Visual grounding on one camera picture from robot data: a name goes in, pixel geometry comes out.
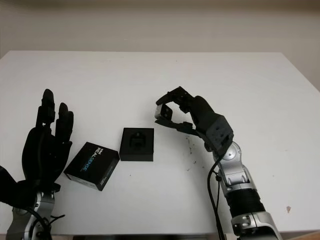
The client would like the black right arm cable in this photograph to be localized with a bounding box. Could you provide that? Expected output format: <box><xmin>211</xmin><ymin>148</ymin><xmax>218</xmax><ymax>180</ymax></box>
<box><xmin>206</xmin><ymin>149</ymin><xmax>226</xmax><ymax>240</ymax></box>

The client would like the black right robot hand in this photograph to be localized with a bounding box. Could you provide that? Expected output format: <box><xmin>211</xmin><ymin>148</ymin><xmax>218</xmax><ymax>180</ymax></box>
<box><xmin>154</xmin><ymin>86</ymin><xmax>223</xmax><ymax>154</ymax></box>

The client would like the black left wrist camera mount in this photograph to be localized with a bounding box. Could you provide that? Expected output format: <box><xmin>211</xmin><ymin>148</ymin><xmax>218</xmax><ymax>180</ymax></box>
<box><xmin>0</xmin><ymin>164</ymin><xmax>41</xmax><ymax>209</ymax></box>

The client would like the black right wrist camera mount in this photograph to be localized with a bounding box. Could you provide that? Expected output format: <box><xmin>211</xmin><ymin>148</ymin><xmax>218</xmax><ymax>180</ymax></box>
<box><xmin>205</xmin><ymin>114</ymin><xmax>235</xmax><ymax>155</ymax></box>

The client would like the dark robot torso edge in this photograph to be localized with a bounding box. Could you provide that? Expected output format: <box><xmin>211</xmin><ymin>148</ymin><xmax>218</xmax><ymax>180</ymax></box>
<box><xmin>72</xmin><ymin>234</ymin><xmax>208</xmax><ymax>240</ymax></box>

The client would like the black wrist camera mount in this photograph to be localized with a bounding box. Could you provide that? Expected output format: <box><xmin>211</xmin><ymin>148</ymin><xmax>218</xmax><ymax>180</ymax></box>
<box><xmin>205</xmin><ymin>114</ymin><xmax>235</xmax><ymax>155</ymax></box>
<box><xmin>0</xmin><ymin>164</ymin><xmax>41</xmax><ymax>209</ymax></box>

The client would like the black RealSense box lid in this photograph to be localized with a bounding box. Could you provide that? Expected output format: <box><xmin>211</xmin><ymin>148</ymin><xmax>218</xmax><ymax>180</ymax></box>
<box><xmin>63</xmin><ymin>141</ymin><xmax>120</xmax><ymax>192</ymax></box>

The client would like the black box base with insert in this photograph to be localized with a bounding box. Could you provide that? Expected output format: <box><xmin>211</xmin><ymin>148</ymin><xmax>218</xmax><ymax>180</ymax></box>
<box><xmin>119</xmin><ymin>127</ymin><xmax>155</xmax><ymax>163</ymax></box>

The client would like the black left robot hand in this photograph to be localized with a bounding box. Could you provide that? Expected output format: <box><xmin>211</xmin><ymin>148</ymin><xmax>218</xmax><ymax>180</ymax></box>
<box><xmin>21</xmin><ymin>88</ymin><xmax>75</xmax><ymax>188</ymax></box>

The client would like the small silver camera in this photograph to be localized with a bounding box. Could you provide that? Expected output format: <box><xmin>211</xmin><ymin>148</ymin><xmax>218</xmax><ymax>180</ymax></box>
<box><xmin>154</xmin><ymin>104</ymin><xmax>173</xmax><ymax>121</ymax></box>

